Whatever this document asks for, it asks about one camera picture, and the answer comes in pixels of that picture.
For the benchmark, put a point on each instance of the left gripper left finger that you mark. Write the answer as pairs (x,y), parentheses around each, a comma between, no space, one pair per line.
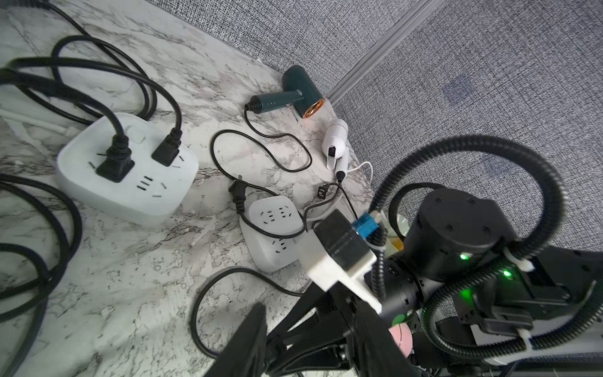
(244,355)

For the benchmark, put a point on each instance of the pink dryer front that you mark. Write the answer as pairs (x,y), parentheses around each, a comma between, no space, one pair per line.
(402,336)

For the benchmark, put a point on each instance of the white folded hair dryer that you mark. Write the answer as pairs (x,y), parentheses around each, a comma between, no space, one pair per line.
(336,150)

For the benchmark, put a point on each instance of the white power strip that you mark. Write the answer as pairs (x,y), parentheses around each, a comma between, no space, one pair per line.
(271,218)
(146,193)

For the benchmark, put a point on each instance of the green wavy plate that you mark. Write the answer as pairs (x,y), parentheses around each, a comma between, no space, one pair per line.
(394,242)

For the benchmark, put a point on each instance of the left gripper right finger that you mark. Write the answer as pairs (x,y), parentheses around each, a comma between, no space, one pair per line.
(376,352)

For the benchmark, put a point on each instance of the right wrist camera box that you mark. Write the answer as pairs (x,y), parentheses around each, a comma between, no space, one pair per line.
(337,251)

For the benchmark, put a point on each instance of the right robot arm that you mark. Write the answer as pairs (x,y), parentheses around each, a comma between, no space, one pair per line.
(482,292)

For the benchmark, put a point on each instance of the right white power strip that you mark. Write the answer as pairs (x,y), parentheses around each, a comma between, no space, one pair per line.
(271,218)

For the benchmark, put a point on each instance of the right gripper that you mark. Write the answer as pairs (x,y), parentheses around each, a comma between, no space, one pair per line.
(316,335)

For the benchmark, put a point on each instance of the green dryer copper nozzle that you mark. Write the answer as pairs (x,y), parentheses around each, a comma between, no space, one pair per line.
(298,90)

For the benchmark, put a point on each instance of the left white power strip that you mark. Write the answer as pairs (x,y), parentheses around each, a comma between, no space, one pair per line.
(146,193)

